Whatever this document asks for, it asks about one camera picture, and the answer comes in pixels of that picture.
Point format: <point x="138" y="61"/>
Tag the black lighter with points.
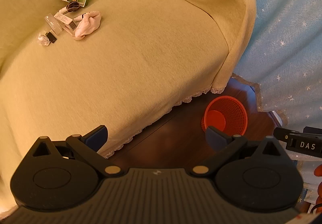
<point x="52" y="37"/>

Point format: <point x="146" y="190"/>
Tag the person's right hand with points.
<point x="319" y="171"/>

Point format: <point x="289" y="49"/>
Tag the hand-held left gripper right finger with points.
<point x="215" y="138"/>

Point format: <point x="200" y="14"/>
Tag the orange plastic mesh basket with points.
<point x="227" y="116"/>

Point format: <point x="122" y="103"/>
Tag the dark brown hair scrunchie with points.
<point x="73" y="6"/>

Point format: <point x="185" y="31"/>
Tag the crumpled white tissue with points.
<point x="42" y="40"/>

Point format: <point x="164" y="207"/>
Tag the blue star-print curtain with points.
<point x="286" y="38"/>

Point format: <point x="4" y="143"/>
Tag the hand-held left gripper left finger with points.
<point x="96" y="136"/>

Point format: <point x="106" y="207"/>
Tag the clear plastic cup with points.
<point x="52" y="24"/>

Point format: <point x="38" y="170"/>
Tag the brown bottle with white cap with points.
<point x="79" y="17"/>

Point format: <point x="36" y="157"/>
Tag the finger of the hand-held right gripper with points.
<point x="281" y="134"/>

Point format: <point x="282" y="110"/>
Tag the pale pink sock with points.
<point x="89" y="23"/>

